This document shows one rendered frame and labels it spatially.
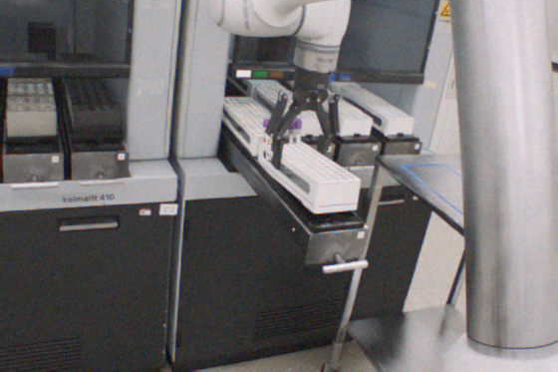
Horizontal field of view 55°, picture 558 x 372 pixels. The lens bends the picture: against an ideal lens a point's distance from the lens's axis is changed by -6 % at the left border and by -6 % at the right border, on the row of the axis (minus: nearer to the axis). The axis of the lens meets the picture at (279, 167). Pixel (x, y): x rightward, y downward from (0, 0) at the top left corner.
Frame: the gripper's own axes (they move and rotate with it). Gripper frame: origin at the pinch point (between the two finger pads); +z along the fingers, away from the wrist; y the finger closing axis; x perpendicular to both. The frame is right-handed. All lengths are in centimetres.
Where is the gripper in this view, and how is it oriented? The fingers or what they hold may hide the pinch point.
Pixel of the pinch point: (299, 157)
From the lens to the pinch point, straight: 126.4
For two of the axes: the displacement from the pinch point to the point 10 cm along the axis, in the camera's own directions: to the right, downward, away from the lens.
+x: -4.0, -4.2, 8.1
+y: 9.1, -0.4, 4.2
